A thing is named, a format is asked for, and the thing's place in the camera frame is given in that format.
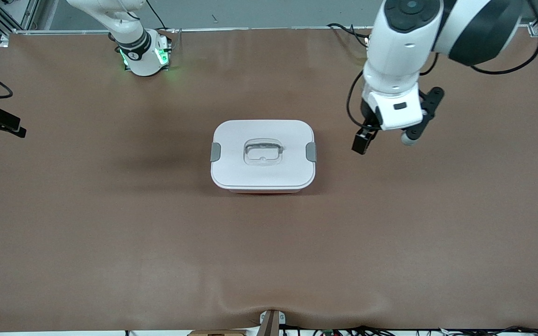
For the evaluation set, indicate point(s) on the brown table mat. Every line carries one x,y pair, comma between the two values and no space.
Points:
390,233

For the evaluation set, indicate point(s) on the metal table edge strip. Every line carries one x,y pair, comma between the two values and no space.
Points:
273,29

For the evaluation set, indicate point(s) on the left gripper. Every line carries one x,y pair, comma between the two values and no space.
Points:
367,117

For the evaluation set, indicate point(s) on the white box lid grey clips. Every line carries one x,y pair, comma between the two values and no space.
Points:
262,175

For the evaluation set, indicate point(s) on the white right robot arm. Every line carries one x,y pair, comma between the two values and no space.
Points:
140,56

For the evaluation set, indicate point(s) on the pink plastic bin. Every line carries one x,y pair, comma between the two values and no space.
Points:
263,191

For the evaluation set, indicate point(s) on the brown cardboard piece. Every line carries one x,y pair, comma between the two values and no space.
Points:
217,333

